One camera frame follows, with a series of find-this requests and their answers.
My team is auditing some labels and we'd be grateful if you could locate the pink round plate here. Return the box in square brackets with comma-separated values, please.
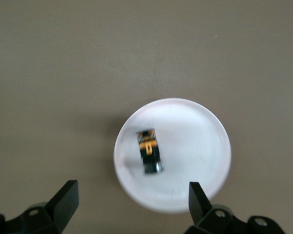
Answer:
[113, 97, 232, 215]

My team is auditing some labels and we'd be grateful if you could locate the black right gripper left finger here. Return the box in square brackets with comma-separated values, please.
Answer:
[0, 179, 79, 234]

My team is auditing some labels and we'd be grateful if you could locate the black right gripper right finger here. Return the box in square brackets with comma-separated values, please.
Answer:
[188, 181, 288, 234]

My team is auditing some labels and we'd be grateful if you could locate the orange black push-button switch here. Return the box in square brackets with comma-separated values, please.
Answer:
[136, 128, 166, 176]

